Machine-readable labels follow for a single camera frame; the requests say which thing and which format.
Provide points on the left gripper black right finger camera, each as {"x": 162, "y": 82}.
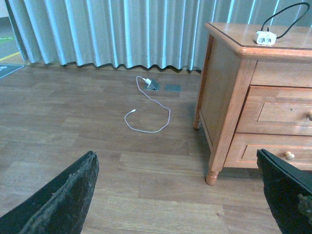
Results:
{"x": 288, "y": 191}

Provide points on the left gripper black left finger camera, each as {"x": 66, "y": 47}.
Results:
{"x": 60, "y": 206}

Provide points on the wooden drawer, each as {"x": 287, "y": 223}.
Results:
{"x": 295, "y": 150}
{"x": 277, "y": 111}

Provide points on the white charger with black cable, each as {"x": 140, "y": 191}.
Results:
{"x": 268, "y": 38}

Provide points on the wooden nightstand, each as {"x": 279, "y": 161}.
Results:
{"x": 233, "y": 63}

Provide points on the open metal floor socket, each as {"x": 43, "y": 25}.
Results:
{"x": 153, "y": 85}

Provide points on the closed metal floor socket plate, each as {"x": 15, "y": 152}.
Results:
{"x": 172, "y": 88}

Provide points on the light blue-grey curtain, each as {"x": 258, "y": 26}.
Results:
{"x": 136, "y": 32}

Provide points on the white floor charger with cable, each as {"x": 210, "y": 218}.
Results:
{"x": 132, "y": 111}

